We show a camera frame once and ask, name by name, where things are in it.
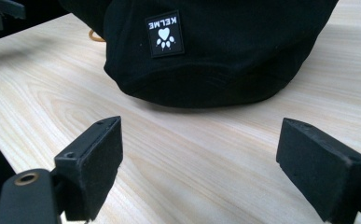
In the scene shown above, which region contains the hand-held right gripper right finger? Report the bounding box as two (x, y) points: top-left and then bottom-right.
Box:
(275, 117), (361, 224)

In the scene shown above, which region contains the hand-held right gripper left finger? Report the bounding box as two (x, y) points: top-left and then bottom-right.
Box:
(53, 116), (124, 222)

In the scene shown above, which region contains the orange cord loop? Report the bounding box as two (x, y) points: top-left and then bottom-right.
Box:
(88, 29), (106, 43)

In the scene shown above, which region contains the black garment with square patch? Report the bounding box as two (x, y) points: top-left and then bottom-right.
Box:
(57, 0), (340, 109)

